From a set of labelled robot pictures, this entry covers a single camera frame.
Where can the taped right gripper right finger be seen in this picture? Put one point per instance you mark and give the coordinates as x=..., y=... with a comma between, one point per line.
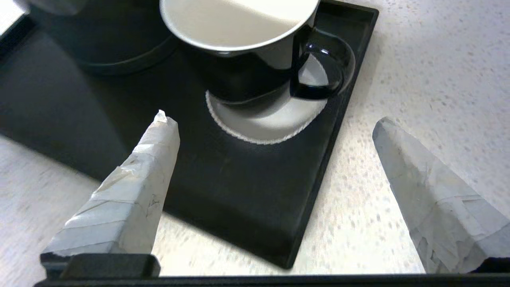
x=438, y=207

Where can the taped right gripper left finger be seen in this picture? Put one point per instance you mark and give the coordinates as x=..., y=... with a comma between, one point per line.
x=123, y=199

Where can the black electric kettle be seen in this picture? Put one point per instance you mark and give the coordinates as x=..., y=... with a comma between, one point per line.
x=103, y=36

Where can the black cup white inside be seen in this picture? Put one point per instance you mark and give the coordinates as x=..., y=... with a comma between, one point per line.
x=239, y=28

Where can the black rectangular serving tray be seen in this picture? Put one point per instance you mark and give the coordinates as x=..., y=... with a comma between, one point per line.
x=223, y=191

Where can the white round saucer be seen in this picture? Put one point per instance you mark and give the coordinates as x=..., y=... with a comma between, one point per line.
x=263, y=123

